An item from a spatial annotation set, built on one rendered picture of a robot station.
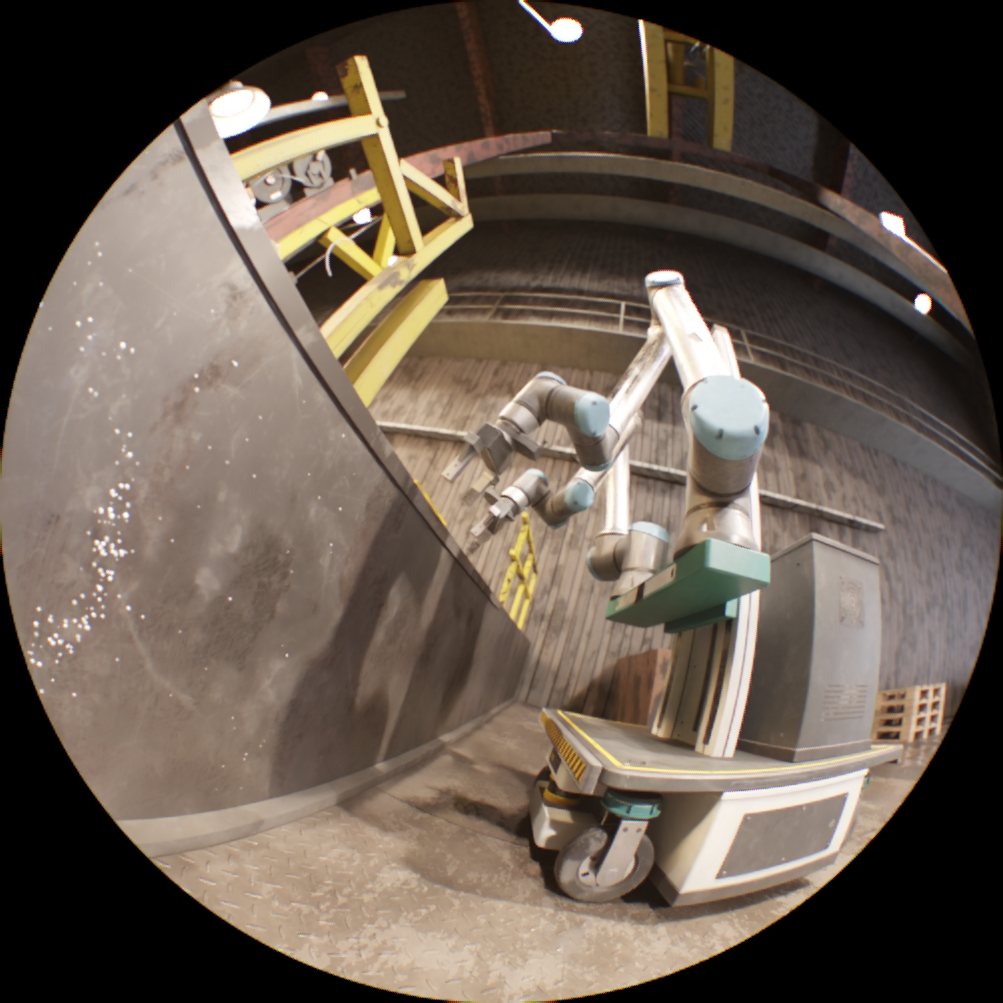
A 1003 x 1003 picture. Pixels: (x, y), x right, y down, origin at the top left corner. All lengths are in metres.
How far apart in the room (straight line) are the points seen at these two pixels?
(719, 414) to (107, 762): 0.95
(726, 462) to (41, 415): 0.85
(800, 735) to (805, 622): 0.25
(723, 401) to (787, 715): 0.67
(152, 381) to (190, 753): 0.43
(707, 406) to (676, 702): 0.77
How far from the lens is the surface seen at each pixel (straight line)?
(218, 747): 0.56
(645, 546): 1.15
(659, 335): 1.14
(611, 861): 0.70
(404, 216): 0.90
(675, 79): 11.81
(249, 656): 0.51
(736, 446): 0.61
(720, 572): 0.64
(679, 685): 1.05
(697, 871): 0.71
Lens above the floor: 0.44
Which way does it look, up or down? 25 degrees up
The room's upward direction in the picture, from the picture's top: 19 degrees clockwise
